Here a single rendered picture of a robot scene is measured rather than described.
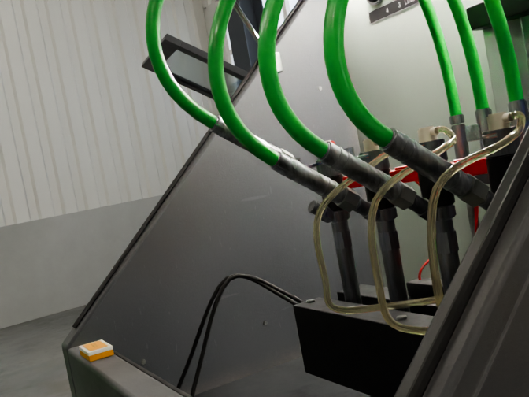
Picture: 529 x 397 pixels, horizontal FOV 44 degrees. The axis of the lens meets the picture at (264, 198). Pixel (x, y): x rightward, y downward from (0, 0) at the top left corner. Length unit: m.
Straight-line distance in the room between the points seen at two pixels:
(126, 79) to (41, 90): 1.00
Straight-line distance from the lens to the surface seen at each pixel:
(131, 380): 0.72
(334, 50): 0.45
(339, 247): 0.73
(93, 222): 7.45
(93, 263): 7.45
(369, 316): 0.66
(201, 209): 0.99
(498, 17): 0.69
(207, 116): 0.66
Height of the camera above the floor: 1.14
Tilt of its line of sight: 3 degrees down
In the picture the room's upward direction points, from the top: 11 degrees counter-clockwise
